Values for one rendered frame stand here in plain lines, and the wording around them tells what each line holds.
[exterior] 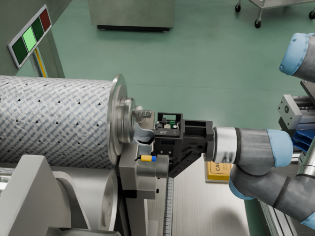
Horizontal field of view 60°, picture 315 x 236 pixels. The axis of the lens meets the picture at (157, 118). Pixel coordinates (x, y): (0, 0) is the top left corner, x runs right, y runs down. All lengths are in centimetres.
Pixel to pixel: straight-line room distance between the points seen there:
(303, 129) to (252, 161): 81
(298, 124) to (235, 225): 70
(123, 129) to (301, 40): 59
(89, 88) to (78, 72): 240
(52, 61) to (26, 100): 100
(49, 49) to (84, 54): 171
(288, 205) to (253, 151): 15
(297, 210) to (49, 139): 49
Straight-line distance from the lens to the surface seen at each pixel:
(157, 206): 75
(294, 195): 64
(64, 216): 29
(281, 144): 58
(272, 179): 64
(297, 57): 84
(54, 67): 145
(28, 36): 87
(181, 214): 74
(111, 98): 38
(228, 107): 239
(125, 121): 41
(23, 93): 44
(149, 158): 41
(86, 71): 282
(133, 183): 48
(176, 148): 53
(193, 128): 54
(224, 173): 79
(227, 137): 55
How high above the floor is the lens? 157
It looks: 45 degrees down
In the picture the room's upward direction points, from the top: straight up
